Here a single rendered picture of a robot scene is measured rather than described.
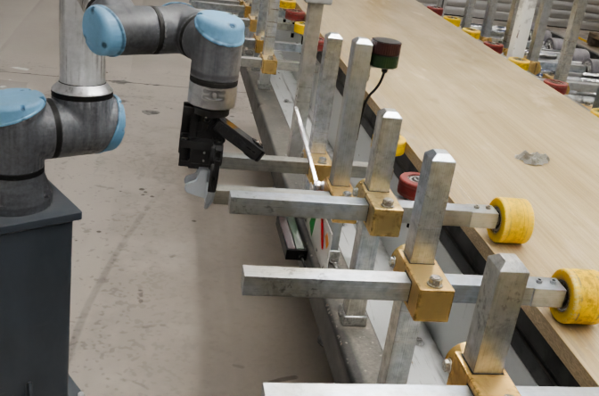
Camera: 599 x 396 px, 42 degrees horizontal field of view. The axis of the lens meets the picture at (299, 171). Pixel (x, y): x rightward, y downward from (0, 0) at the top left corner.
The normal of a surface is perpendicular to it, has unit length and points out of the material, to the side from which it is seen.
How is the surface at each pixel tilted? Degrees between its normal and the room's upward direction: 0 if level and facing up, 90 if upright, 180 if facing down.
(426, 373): 0
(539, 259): 0
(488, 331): 90
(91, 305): 0
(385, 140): 90
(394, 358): 90
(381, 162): 90
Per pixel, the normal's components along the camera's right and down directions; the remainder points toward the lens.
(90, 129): 0.58, 0.27
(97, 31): -0.74, 0.19
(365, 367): 0.14, -0.92
